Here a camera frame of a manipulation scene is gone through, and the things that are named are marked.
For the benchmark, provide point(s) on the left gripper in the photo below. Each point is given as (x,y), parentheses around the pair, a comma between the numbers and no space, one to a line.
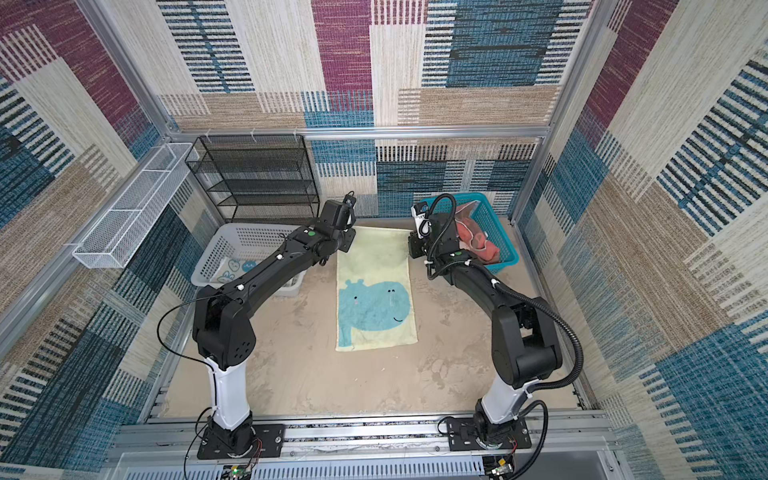
(348,235)

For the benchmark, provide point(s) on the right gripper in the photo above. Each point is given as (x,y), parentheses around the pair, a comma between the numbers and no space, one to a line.
(416,245)

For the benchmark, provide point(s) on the yellow green towel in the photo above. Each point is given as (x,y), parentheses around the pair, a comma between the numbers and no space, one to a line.
(374,299)

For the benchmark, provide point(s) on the blue bunny towel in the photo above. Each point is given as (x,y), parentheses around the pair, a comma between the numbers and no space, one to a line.
(231,269)

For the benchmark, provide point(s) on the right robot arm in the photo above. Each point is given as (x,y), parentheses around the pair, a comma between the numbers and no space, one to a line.
(524,343)

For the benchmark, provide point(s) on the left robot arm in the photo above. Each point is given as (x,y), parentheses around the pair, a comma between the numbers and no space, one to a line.
(222,327)

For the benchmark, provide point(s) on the pink red towel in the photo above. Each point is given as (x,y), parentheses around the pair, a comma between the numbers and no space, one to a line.
(472,236)

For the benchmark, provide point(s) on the teal plastic basket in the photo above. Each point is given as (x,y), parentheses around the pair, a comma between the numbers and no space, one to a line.
(498,231)

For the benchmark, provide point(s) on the white plastic basket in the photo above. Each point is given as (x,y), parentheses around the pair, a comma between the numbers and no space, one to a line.
(244,241)

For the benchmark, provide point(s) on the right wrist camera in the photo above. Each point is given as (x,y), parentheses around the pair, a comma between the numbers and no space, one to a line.
(420,212)

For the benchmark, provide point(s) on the black wire shelf rack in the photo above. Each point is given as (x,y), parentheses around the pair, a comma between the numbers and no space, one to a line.
(256,178)

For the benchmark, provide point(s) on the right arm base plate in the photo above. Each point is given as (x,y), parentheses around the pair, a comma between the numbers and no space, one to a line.
(470,434)

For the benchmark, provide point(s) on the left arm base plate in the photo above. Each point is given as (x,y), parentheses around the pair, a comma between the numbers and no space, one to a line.
(247,441)

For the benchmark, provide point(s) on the white wire wall basket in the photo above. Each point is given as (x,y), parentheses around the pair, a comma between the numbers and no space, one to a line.
(115,238)

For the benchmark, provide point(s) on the aluminium front rail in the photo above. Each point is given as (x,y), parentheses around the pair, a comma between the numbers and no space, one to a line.
(314,437)

